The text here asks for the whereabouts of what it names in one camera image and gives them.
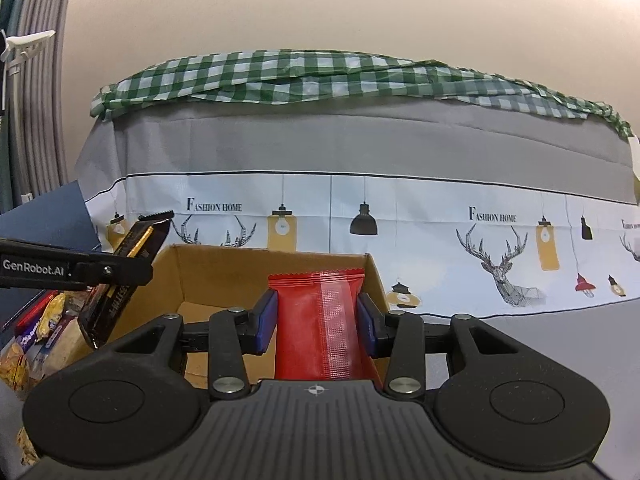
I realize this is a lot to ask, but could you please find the white lamp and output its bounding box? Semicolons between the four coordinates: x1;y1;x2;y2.
0;30;57;111

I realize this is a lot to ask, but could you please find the black and gold snack packet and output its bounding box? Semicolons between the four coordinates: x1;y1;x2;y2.
77;210;174;350

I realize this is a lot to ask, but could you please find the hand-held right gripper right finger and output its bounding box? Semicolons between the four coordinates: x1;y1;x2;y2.
356;292;521;396

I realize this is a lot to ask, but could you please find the red snack packet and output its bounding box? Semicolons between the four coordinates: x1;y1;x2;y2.
268;268;386;382

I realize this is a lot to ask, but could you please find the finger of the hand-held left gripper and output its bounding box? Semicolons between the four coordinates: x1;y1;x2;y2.
70;252;154;289

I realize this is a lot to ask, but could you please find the grey and white printed tablecloth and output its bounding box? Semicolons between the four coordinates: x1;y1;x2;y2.
75;99;640;319

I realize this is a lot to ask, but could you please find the green checkered cloth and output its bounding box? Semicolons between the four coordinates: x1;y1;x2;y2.
90;50;633;138

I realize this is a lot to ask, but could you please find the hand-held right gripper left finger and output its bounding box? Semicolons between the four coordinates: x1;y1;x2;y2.
112;291;279;401

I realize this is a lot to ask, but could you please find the pile of assorted snack packets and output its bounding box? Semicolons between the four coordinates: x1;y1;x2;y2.
0;290;96;466

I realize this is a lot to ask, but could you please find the brown cardboard box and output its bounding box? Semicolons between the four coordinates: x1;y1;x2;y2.
107;244;391;391

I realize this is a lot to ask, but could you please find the grey curtain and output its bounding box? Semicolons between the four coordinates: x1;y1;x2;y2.
0;0;76;211

